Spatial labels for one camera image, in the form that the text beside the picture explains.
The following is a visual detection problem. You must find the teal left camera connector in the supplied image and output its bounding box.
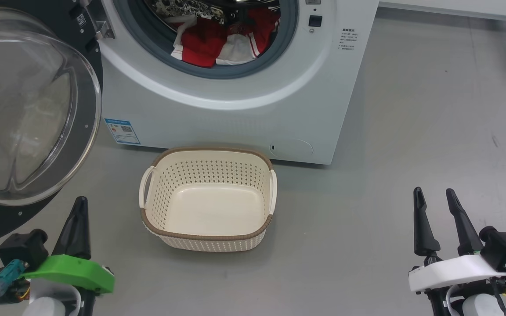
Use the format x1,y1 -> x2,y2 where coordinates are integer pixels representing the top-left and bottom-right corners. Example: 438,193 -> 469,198
0,259 -> 29,294

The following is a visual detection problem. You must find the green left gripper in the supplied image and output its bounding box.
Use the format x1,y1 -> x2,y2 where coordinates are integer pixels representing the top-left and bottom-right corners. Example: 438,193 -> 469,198
22,196 -> 115,294

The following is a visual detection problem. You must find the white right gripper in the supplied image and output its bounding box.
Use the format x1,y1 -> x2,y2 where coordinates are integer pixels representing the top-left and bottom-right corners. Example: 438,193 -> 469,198
408,187 -> 506,292

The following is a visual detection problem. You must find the cream perforated laundry basket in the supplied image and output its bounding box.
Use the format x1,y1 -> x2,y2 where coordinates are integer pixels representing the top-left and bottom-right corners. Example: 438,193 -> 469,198
139,146 -> 278,253

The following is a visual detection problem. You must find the blue energy label sticker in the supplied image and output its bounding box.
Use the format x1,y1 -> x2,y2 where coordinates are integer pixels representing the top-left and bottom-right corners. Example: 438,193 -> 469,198
105,118 -> 141,145

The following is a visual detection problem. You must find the white front-load washing machine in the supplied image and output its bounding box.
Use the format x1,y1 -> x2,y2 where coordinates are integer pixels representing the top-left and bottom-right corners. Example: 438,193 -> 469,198
97,0 -> 381,165

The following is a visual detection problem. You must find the round glass washing machine door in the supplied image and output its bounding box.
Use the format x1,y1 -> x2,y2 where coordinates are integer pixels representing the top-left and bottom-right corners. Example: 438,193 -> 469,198
0,0 -> 115,248

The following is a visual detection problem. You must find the round white filter cover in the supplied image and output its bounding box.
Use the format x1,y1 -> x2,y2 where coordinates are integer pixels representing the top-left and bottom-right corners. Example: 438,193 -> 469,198
270,139 -> 314,158

